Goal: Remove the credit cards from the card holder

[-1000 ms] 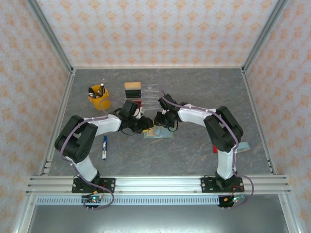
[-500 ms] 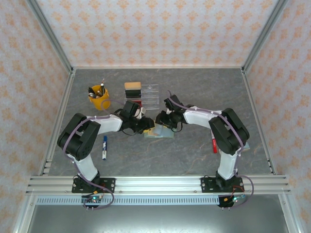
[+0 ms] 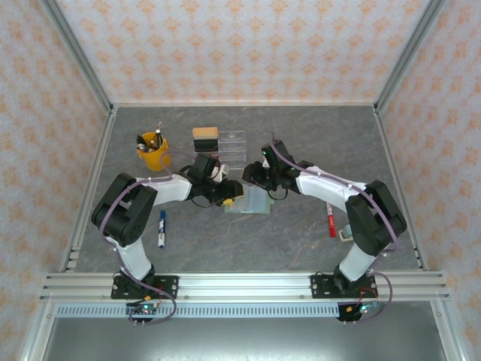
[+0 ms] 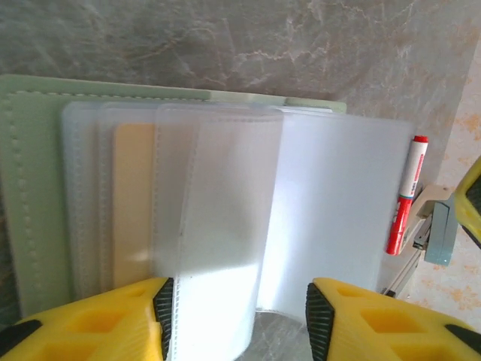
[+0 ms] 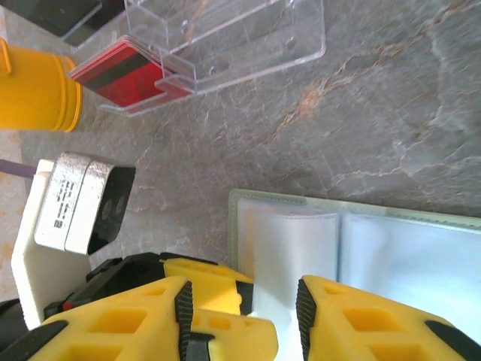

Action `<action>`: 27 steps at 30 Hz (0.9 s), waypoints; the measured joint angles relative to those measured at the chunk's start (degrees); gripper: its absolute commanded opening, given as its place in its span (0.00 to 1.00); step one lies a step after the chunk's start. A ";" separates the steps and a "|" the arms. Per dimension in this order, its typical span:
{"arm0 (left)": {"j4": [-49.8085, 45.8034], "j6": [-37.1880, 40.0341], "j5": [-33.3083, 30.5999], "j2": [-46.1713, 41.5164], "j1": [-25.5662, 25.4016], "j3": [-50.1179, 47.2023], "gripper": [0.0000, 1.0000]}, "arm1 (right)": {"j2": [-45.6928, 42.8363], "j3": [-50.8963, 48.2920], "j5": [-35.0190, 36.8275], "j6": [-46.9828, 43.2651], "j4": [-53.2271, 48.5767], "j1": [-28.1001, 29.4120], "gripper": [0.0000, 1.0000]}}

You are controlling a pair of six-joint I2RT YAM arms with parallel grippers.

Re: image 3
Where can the aluminium side rail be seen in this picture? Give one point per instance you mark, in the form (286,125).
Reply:
(90,188)
(389,150)

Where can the grey VIP card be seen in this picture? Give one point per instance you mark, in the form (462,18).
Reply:
(206,145)

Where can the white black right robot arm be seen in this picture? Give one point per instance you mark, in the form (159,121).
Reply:
(327,188)

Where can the red whiteboard marker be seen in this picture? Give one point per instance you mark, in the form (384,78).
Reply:
(331,222)

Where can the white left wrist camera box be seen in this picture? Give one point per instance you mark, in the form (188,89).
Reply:
(222,172)

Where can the clear acrylic card stand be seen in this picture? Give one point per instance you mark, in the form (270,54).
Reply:
(233,146)

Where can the aluminium frame post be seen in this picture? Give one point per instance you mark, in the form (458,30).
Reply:
(403,64)
(84,64)

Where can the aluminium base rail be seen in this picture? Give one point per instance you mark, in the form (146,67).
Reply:
(244,286)

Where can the aluminium back rail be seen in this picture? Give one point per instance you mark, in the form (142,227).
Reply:
(244,104)

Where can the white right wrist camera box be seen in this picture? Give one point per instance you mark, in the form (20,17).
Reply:
(266,161)

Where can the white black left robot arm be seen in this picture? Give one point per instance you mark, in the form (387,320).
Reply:
(129,210)

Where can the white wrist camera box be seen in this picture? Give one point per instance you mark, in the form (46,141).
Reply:
(222,172)
(266,161)

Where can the blue whiteboard marker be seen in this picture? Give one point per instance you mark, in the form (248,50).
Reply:
(162,229)

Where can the green leather card holder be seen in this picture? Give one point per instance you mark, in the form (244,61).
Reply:
(255,199)

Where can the yellow metal bucket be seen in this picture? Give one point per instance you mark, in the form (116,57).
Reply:
(154,158)

